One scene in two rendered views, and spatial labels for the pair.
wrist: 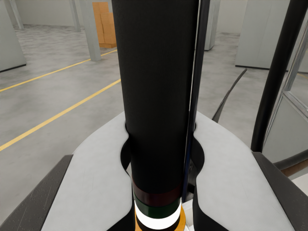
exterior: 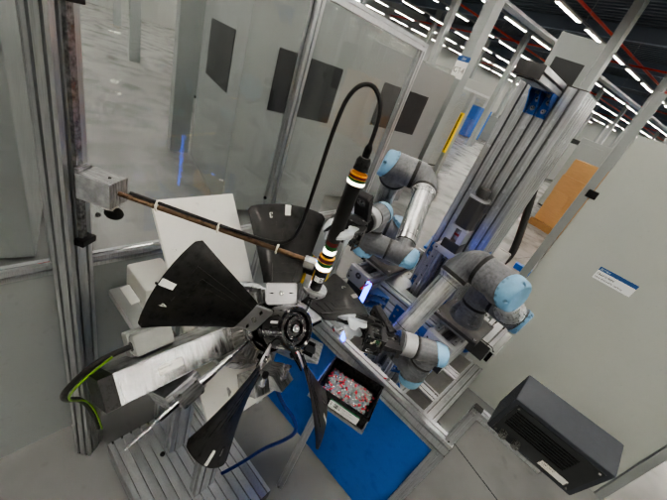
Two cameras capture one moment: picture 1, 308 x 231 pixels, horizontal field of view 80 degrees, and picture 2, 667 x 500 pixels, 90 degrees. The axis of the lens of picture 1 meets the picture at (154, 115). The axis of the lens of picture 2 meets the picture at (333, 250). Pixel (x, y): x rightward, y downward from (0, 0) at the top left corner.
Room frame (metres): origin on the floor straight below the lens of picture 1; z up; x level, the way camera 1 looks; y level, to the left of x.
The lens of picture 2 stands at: (0.79, 0.28, 1.86)
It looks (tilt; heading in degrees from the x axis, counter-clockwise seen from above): 29 degrees down; 201
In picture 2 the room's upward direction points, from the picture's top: 21 degrees clockwise
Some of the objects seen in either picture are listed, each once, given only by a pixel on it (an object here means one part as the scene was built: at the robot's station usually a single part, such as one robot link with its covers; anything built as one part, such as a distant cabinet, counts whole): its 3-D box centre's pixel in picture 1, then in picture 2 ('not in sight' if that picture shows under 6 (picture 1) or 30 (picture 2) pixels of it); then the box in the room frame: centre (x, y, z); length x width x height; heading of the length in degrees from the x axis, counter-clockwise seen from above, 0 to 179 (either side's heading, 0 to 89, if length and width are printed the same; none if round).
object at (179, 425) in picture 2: not in sight; (187, 380); (0.16, -0.36, 0.58); 0.09 x 0.04 x 1.15; 169
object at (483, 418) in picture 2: not in sight; (505, 436); (-0.15, 0.69, 1.04); 0.24 x 0.03 x 0.03; 79
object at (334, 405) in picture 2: not in sight; (347, 391); (-0.08, 0.20, 0.85); 0.22 x 0.17 x 0.07; 95
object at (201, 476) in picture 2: not in sight; (212, 441); (0.20, -0.13, 0.46); 0.09 x 0.04 x 0.91; 169
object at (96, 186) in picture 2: not in sight; (99, 187); (0.34, -0.57, 1.37); 0.10 x 0.07 x 0.08; 114
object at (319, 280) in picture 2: not in sight; (336, 231); (0.08, 0.00, 1.48); 0.04 x 0.04 x 0.46
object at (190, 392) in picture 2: not in sight; (189, 393); (0.42, -0.07, 1.08); 0.07 x 0.04 x 0.06; 0
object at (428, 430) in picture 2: not in sight; (357, 362); (-0.25, 0.16, 0.82); 0.90 x 0.04 x 0.08; 79
